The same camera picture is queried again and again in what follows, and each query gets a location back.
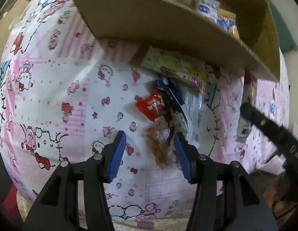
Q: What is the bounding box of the red white cake snack packet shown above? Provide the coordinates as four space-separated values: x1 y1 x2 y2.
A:
196 0 220 22

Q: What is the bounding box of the brown jerky snack packet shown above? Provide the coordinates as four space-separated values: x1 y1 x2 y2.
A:
145 125 175 166

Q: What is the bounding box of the white grey snack packet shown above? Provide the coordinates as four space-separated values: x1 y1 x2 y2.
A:
179 85 203 148

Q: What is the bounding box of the white navy snack stick packet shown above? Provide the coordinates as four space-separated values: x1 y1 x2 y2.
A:
154 77 188 116

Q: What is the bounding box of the brown cardboard box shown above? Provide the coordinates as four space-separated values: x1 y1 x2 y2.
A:
73 0 280 81

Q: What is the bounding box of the blue yellow snack bag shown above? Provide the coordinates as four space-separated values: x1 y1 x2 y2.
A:
217 8 240 39

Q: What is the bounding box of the teal bed headboard cushion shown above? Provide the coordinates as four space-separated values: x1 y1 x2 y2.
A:
267 0 298 54

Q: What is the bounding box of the pink Hello Kitty bedsheet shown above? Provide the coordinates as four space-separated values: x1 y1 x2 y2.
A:
0 0 290 224

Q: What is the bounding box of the yellow pink snack packet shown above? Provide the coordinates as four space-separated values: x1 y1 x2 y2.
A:
140 46 208 94

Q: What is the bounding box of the small red candy packet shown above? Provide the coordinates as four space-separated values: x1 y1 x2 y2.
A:
136 89 165 122

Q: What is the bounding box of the person right hand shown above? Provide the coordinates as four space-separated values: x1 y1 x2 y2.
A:
263 172 298 227

